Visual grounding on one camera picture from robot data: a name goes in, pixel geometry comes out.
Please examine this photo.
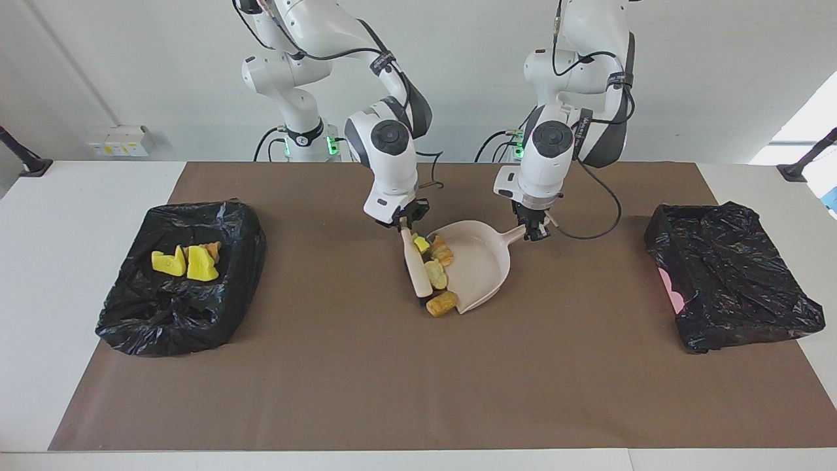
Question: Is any golden potato chip piece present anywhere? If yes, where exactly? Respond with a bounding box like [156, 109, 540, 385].
[428, 237, 454, 268]

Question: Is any beige handled black bristle brush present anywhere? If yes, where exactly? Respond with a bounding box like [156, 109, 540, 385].
[400, 226, 436, 305]

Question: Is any beige plastic dustpan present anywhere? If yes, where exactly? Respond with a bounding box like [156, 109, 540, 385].
[425, 220, 529, 315]

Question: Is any brown bread roll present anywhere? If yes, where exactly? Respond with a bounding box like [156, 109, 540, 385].
[426, 291, 459, 319]

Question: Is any sliced toy bread loaf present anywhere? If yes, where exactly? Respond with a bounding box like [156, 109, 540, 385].
[183, 241, 222, 264]

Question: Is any notched yellow sponge piece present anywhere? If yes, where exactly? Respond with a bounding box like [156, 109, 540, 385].
[186, 245, 220, 283]

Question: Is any yellow sponge with green side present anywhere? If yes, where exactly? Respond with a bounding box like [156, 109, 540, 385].
[151, 245, 187, 277]

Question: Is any black bag lined pink bin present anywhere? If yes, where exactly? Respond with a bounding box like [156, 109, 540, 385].
[643, 201, 827, 355]

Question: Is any brown paper table mat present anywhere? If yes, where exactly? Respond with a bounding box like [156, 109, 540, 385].
[48, 162, 837, 452]

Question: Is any black clamp stand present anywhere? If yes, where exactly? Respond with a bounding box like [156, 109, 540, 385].
[0, 126, 54, 178]
[776, 128, 837, 183]

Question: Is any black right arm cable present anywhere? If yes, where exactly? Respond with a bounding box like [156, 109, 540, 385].
[232, 0, 447, 192]

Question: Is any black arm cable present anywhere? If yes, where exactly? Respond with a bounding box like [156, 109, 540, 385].
[232, 0, 447, 192]
[549, 0, 636, 241]

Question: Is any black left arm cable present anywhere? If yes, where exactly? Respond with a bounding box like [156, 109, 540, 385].
[549, 0, 636, 241]

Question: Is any black base power cable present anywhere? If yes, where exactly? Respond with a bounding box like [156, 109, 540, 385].
[474, 130, 524, 163]
[254, 126, 288, 163]

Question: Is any white wall socket strip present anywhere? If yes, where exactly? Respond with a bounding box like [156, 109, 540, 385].
[86, 125, 152, 158]

